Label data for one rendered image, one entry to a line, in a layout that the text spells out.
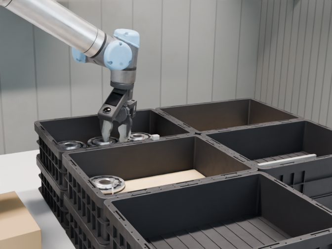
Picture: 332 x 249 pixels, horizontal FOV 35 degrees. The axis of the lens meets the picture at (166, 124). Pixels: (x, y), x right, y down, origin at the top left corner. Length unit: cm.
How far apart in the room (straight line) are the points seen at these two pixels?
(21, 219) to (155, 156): 39
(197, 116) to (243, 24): 223
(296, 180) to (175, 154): 34
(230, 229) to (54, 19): 64
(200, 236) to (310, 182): 36
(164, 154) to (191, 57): 238
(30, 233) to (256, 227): 51
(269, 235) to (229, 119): 79
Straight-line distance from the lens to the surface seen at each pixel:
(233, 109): 189
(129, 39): 150
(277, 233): 119
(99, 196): 109
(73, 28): 130
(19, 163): 193
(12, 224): 129
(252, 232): 118
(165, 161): 145
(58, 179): 144
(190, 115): 180
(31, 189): 171
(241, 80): 406
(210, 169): 142
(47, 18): 128
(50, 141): 143
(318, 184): 140
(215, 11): 383
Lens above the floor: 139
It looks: 17 degrees down
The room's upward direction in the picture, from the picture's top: 1 degrees clockwise
